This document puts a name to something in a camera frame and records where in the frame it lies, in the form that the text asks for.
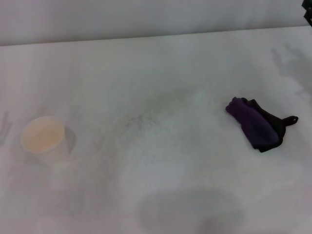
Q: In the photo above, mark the purple and black rag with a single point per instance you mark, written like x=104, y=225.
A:
x=256, y=124

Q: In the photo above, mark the white paper cup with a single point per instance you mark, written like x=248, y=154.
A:
x=42, y=135

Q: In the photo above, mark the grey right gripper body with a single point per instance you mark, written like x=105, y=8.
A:
x=308, y=12

